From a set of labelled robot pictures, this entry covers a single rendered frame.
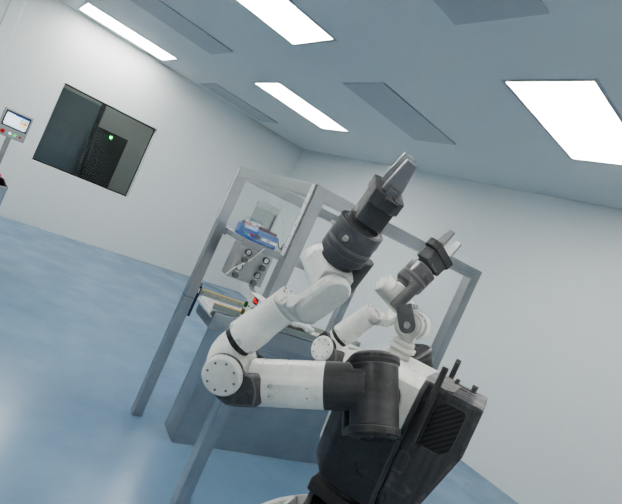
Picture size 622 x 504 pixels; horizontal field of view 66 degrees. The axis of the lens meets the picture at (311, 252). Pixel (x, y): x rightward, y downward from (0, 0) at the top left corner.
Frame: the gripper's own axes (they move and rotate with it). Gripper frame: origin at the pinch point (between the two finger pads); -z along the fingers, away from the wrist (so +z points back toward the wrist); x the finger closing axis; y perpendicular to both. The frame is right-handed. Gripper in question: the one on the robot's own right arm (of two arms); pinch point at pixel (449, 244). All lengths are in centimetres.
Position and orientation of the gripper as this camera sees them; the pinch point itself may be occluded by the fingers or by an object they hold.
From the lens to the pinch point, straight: 150.5
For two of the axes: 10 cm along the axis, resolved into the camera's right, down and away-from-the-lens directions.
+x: -5.2, -6.4, -5.7
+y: -4.5, -3.6, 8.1
